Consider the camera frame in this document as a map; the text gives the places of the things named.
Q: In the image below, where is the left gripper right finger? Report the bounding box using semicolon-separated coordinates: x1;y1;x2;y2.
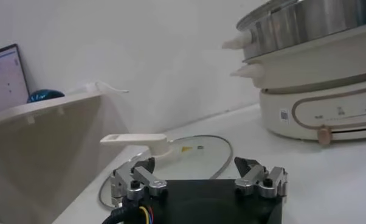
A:
233;156;289;198

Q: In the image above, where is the stainless steel steamer basket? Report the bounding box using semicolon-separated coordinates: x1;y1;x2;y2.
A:
221;0;366;61

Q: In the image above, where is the laptop screen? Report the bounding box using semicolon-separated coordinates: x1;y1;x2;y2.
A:
0;43;30;117

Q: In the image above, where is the glass lid white handle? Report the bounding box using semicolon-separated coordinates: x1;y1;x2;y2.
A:
98;133;234;211

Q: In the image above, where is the white side table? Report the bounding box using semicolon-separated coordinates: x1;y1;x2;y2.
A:
0;90;129;224

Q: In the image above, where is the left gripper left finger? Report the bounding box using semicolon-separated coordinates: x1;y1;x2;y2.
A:
109;157;168;208

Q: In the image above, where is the left gripper wire bundle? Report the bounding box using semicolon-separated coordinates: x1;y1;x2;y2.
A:
102;204;155;224

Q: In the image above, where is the cream electric cooker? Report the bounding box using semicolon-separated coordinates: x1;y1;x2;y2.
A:
230;21;366;146

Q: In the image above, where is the blue computer mouse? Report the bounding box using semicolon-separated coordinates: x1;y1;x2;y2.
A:
27;88;66;104

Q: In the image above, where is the thin white cable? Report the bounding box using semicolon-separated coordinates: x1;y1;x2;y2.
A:
94;80;130;94

